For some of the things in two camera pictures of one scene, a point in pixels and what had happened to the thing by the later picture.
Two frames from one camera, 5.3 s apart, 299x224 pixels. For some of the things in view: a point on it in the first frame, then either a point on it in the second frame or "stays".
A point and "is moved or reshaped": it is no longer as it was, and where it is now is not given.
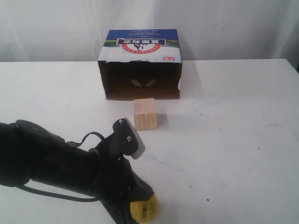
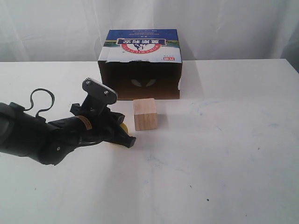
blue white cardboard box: (145, 63) stays
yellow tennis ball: (145, 211) is moved or reshaped
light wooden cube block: (145, 114) stays
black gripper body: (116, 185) to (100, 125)
